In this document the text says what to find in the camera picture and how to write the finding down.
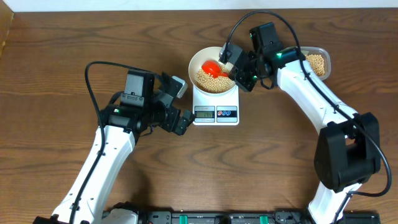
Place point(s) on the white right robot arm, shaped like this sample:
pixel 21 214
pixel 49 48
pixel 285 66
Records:
pixel 347 152

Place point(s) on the brown cardboard side panel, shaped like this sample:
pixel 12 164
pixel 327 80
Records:
pixel 6 18

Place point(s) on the clear container of soybeans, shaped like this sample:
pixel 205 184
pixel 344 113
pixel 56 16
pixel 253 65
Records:
pixel 319 60

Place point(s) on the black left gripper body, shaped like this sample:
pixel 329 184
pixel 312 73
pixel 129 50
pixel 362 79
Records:
pixel 158 115

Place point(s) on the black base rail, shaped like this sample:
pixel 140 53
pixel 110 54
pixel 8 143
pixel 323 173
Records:
pixel 230 217

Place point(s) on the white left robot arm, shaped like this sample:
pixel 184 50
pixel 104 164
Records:
pixel 120 127

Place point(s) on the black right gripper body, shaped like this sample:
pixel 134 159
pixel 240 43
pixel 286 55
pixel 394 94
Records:
pixel 251 73

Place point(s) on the red plastic measuring scoop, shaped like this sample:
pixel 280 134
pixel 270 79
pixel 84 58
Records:
pixel 214 69

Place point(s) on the white digital kitchen scale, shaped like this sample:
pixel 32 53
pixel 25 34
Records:
pixel 216 109

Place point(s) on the soybeans in bowl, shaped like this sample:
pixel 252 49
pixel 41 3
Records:
pixel 210 84

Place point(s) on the cream plastic bowl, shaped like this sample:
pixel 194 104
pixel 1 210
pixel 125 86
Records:
pixel 209 53

